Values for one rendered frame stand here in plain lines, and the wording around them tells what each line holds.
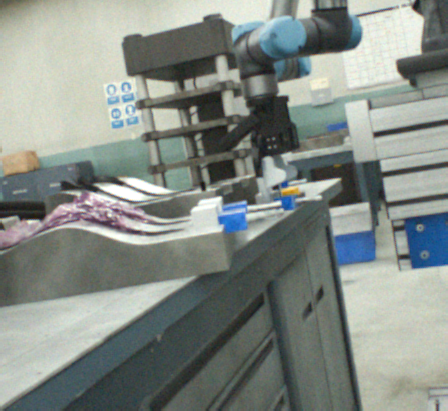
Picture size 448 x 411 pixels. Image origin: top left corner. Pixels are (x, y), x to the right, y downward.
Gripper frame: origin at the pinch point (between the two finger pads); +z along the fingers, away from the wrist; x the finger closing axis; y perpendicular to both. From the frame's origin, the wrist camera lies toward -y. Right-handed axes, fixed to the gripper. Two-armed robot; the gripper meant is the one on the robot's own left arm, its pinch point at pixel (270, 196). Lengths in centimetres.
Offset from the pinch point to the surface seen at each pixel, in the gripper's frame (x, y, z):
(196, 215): -41.7, 3.2, -2.8
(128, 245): -50, -4, -1
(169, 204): -19.0, -13.2, -3.1
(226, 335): -24.6, -4.1, 21.0
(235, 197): -8.5, -4.2, -1.6
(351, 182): 551, -98, 52
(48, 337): -71, -2, 5
